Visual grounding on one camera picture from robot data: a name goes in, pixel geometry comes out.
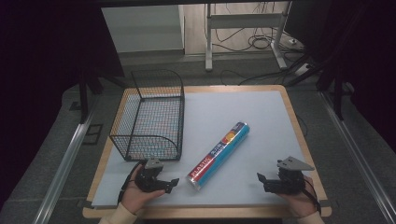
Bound aluminium floor rail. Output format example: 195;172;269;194
32;95;101;224
318;91;396;224

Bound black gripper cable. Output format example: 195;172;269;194
117;160;147;205
300;177;322;217

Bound person's left hand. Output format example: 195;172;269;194
120;173;166;216

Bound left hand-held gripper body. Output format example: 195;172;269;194
134;158;166;193

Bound person's right hand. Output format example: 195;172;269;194
277;176;318;219

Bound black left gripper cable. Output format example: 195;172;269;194
117;160;147;205

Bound dark curtain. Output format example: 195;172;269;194
0;0;125;203
284;0;396;153

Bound white power strip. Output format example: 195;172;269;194
293;63;313;77

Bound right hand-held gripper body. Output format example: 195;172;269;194
275;156;316;196

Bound black floor plate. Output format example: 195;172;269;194
81;123;104;146

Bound black metal stand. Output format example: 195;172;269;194
285;50;347;121
77;69;127;124

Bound white board panel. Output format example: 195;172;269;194
101;4;185;54

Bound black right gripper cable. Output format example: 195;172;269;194
300;177;322;217

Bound blue plastic wrap roll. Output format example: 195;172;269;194
186;121;251;191

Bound black floor cables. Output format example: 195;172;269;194
214;3;304;54

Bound white metal desk frame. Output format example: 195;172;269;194
204;2;292;73

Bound pale grey table mat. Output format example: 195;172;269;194
91;90;313;209

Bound black wire mesh basket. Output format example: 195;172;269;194
108;68;186;162

